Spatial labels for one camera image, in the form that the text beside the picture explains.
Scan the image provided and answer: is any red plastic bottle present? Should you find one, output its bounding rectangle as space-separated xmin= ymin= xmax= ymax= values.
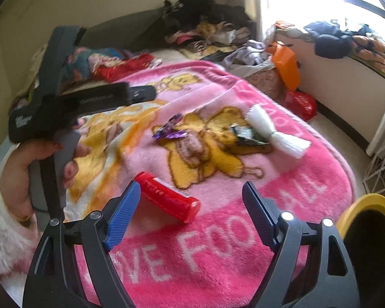
xmin=134 ymin=172 xmax=201 ymax=223

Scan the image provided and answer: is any purple candy wrapper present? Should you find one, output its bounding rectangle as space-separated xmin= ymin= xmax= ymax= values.
xmin=152 ymin=113 xmax=188 ymax=140

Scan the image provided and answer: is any dark snack wrapper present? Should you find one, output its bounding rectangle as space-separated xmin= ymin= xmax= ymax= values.
xmin=230 ymin=124 xmax=269 ymax=147

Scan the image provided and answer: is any yellow rimmed black trash bin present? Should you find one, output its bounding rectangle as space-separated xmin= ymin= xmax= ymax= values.
xmin=336 ymin=193 xmax=385 ymax=302

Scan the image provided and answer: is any left human hand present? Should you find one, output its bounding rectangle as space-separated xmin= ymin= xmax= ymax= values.
xmin=0 ymin=138 xmax=64 ymax=223

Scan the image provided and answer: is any teal floral quilt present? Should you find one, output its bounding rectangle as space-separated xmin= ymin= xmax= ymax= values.
xmin=62 ymin=47 xmax=122 ymax=82

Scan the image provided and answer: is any pink cartoon fleece blanket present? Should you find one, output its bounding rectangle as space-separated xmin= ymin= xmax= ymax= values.
xmin=0 ymin=60 xmax=357 ymax=308

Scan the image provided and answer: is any red cloth on bed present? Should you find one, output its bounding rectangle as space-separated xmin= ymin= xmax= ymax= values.
xmin=92 ymin=54 xmax=155 ymax=82

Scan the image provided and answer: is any red plastic bag on floor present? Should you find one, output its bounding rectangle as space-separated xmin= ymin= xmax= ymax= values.
xmin=284 ymin=91 xmax=318 ymax=121

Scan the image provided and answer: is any white fluffy sleeve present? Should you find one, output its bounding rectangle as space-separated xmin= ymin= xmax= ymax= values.
xmin=0 ymin=153 xmax=41 ymax=276

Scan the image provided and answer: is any floral laundry basket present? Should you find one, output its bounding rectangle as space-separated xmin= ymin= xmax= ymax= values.
xmin=245 ymin=68 xmax=284 ymax=99

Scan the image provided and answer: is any orange paper bag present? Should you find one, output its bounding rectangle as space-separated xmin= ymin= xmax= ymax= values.
xmin=267 ymin=42 xmax=300 ymax=92

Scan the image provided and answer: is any lavender garment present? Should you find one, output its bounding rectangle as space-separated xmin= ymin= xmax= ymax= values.
xmin=221 ymin=40 xmax=271 ymax=69

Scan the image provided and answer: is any pile of dark clothes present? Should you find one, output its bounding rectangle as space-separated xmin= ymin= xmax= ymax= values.
xmin=161 ymin=0 xmax=257 ymax=55

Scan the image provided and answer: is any dark blue jacket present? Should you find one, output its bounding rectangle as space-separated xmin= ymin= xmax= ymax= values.
xmin=303 ymin=21 xmax=374 ymax=59

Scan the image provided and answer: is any orange patterned sill cushion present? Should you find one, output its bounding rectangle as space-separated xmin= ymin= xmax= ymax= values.
xmin=350 ymin=35 xmax=385 ymax=76

